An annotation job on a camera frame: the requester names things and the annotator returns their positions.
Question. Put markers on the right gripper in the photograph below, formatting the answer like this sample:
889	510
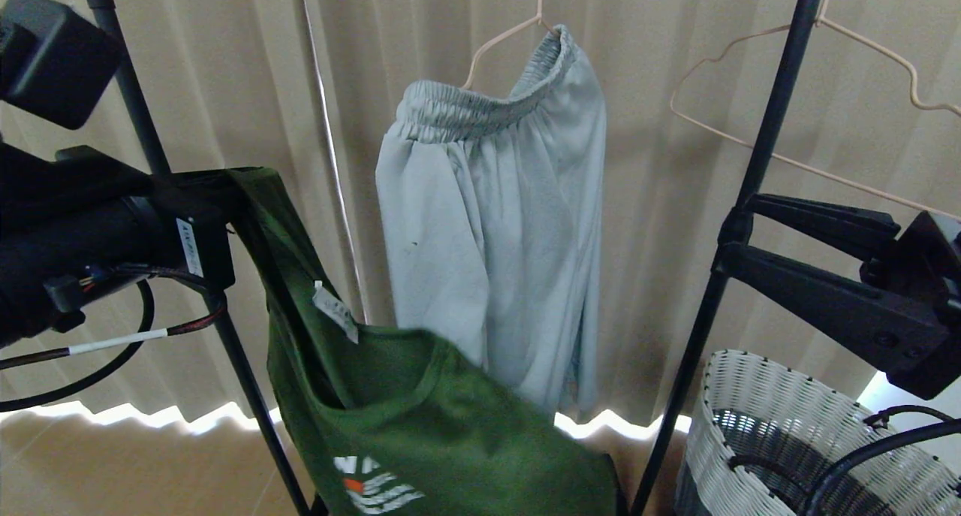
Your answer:
942	276

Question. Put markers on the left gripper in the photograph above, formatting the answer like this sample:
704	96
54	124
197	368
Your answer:
112	245

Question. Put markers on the pink clothes hanger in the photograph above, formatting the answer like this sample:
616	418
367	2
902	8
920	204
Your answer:
826	174
539	5

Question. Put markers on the pale grey shorts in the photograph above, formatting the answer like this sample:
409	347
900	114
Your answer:
488	238

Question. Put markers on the green garment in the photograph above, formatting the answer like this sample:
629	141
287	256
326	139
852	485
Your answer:
450	441

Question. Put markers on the white laundry basket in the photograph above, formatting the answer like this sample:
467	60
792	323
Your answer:
736	396

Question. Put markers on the black clothes rack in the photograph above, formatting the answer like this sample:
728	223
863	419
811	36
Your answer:
772	110

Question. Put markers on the beige curtain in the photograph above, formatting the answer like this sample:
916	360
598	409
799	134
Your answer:
225	65

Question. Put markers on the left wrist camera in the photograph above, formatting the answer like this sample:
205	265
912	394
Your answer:
52	58

